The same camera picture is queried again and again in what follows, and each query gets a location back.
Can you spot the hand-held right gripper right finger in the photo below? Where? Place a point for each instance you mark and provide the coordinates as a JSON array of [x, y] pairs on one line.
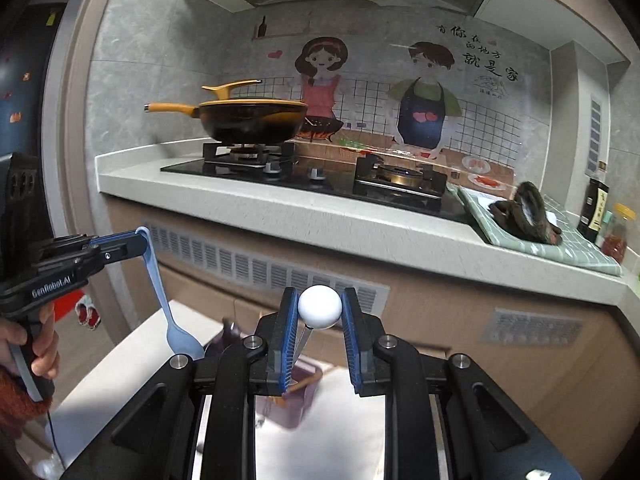
[[350, 345]]

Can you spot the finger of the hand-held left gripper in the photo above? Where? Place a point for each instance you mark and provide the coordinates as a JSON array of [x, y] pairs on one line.
[[120, 254], [117, 240]]

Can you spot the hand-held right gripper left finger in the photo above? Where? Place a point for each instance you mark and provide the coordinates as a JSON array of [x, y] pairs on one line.
[[287, 345]]

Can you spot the wooden spoon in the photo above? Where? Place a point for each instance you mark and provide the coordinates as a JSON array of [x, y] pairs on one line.
[[305, 384]]

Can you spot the metal utensil with white ball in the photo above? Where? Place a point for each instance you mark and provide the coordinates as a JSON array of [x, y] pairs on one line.
[[320, 306]]

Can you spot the dark purple plastic bin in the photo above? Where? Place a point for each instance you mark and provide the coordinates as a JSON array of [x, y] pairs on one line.
[[300, 405]]

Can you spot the light blue plastic spoon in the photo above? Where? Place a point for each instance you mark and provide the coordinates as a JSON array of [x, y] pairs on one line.
[[185, 342]]

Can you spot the person's left forearm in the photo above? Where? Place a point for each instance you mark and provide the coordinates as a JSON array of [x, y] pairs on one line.
[[15, 402]]

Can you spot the person's left hand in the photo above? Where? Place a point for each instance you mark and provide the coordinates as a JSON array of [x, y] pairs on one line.
[[48, 350]]

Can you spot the red floor mat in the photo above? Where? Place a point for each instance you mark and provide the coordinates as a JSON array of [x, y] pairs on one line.
[[65, 307]]

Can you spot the patterned slipper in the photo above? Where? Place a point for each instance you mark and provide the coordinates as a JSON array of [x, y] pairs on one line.
[[81, 312], [94, 316]]

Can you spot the long grey vent grille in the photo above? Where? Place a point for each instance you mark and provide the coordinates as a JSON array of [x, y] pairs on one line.
[[260, 267]]

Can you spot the cream fringed tablecloth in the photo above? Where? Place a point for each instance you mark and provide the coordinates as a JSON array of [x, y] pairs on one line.
[[140, 355]]

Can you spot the white stone countertop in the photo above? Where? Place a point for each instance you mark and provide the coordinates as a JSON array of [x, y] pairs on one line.
[[250, 200]]

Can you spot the black gas stove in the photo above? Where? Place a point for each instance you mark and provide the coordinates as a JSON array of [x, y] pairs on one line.
[[330, 180]]

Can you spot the dark door with stickers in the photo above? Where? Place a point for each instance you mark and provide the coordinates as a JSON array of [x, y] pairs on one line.
[[25, 85]]

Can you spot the short grey vent grille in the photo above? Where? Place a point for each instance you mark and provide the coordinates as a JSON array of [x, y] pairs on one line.
[[532, 326]]

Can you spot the green checked mat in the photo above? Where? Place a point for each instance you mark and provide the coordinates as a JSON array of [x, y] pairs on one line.
[[575, 252]]

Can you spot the dark sauce bottle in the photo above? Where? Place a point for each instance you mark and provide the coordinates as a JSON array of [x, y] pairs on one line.
[[595, 210]]

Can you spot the jar with yellow lid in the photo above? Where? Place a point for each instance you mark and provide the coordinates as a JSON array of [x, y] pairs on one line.
[[617, 235]]

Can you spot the cartoon wall poster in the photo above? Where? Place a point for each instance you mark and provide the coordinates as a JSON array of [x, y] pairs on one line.
[[420, 110]]

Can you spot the white wall vent grille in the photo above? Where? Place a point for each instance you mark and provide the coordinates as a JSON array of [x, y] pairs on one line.
[[595, 132]]

